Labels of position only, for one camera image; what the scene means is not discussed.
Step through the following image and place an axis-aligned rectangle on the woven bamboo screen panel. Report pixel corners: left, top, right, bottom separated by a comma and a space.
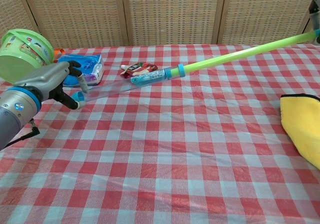
298, 0, 316, 45
0, 0, 40, 44
217, 0, 318, 45
19, 0, 130, 49
121, 0, 228, 46

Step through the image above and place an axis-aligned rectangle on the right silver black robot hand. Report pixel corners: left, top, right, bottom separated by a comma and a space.
308, 0, 320, 45

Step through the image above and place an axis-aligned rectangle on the blue tissue pack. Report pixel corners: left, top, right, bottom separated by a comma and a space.
57, 53, 105, 87

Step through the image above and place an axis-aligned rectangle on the yellow microfibre cloth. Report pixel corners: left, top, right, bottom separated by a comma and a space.
279, 93, 320, 171

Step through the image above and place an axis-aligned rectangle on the orange ribbon strap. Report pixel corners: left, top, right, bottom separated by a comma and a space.
53, 48, 65, 60

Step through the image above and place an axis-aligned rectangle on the green blue water pump toy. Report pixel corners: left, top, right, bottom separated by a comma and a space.
72, 29, 320, 104

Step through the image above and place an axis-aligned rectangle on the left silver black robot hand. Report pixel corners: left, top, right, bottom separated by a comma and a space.
13, 60, 90, 110

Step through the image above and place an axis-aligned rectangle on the red white checkered tablecloth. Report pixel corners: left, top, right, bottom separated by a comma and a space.
0, 43, 320, 224

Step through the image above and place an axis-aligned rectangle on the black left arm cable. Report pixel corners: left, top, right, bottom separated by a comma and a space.
7, 118, 41, 146

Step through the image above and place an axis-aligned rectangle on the red spouted snack pouch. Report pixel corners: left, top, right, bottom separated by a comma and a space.
119, 62, 158, 80

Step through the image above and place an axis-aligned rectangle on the green plastic bucket with label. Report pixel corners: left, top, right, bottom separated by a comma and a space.
0, 28, 55, 85

